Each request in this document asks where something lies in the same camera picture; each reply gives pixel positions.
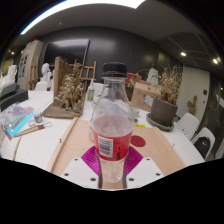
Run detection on ceiling spot lights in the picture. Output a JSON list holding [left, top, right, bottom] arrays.
[[9, 49, 219, 65]]

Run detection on dry plant in grey pot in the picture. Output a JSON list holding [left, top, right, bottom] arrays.
[[150, 64, 184, 128]]

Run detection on black flat boxes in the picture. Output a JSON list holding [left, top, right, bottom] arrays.
[[0, 83, 29, 112]]

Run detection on colourful painted book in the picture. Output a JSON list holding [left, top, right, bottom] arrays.
[[0, 103, 35, 138]]

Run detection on white plaster bust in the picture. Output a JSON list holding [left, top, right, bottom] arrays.
[[39, 62, 53, 84]]

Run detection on long ceiling strip light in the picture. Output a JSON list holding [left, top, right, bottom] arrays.
[[19, 0, 146, 36]]

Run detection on thin wooden stick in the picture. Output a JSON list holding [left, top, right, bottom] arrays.
[[12, 136, 23, 161]]

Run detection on black wall screen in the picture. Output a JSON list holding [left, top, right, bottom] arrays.
[[42, 39, 91, 76]]

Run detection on clear red-labelled drink bottle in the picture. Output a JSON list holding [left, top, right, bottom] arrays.
[[89, 61, 135, 184]]

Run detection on wooden figure statue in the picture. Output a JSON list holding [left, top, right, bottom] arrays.
[[187, 95, 198, 116]]

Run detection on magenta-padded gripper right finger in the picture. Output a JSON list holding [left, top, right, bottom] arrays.
[[122, 145, 165, 190]]

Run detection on brown relief sculpture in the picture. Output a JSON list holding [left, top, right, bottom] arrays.
[[42, 55, 86, 120]]

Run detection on brown cardboard box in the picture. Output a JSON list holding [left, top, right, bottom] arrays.
[[129, 79, 162, 113]]

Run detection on grey plant saucer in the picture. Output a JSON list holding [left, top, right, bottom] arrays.
[[145, 112, 175, 132]]

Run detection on black backpack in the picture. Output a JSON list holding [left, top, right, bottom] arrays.
[[194, 136, 213, 158]]

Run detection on light wooden drawing board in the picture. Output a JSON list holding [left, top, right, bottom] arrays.
[[45, 116, 98, 177], [124, 125, 187, 174]]

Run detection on flat round red coaster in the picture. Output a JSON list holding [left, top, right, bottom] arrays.
[[130, 134, 147, 148]]

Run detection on white plaster cast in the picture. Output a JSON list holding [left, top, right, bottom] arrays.
[[0, 64, 18, 89]]

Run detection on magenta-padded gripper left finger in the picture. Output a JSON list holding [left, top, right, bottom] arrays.
[[60, 145, 102, 190]]

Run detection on white display board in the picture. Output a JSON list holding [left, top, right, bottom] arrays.
[[17, 39, 44, 91]]

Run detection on wooden paint brush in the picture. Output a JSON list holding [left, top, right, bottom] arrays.
[[13, 121, 53, 138]]

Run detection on small paint jar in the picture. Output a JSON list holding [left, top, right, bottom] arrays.
[[33, 109, 44, 124]]

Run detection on red box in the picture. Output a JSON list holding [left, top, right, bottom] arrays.
[[125, 72, 143, 86]]

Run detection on wooden easel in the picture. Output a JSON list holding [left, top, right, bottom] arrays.
[[74, 59, 98, 83]]

